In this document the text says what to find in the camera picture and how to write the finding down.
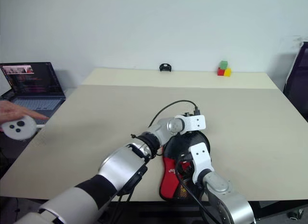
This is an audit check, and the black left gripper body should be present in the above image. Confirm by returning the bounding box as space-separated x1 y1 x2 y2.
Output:
182 130 204 139

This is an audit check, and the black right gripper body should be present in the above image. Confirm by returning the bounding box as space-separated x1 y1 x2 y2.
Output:
178 151 193 165

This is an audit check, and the black and red paddle case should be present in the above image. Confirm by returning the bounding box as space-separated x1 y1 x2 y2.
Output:
158 131 213 202

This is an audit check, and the white round handheld controller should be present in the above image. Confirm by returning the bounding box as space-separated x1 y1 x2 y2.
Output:
0 115 39 141

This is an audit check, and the person's bare hand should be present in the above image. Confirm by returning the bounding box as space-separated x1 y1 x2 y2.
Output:
0 100 50 129

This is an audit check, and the black caster wheel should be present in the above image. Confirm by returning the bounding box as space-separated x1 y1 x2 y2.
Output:
287 209 305 220

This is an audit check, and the black office chair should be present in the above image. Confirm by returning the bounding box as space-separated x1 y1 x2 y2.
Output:
282 41 308 121

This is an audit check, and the dark grey open laptop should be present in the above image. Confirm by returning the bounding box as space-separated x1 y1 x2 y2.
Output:
0 62 67 125

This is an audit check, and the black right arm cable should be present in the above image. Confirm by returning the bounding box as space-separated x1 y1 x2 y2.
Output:
175 158 215 224

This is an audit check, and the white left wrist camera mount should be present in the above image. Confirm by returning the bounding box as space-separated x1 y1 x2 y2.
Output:
175 114 207 133

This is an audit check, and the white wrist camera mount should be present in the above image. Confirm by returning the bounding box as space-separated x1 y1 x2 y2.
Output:
188 142 215 184
175 114 207 133

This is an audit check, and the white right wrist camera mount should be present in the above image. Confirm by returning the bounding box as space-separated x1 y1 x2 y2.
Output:
188 142 215 184

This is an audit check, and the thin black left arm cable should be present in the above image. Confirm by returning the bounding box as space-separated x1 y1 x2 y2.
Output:
148 100 202 128

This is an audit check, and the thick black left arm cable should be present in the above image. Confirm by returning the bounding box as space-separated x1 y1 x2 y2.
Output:
109 185 136 204

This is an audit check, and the black table frame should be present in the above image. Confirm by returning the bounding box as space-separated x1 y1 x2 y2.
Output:
105 199 308 210

